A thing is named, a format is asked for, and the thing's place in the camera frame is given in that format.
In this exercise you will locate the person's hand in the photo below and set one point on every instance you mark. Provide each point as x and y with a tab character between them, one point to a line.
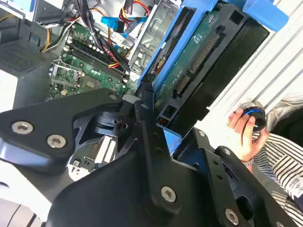
241	139

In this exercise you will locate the hard disk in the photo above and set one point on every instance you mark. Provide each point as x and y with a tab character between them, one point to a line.
189	66

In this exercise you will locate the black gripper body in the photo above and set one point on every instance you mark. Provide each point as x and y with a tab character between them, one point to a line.
113	194

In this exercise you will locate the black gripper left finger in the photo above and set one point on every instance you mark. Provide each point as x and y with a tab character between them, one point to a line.
35	123

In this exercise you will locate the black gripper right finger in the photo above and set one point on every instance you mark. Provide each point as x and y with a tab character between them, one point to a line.
210	156

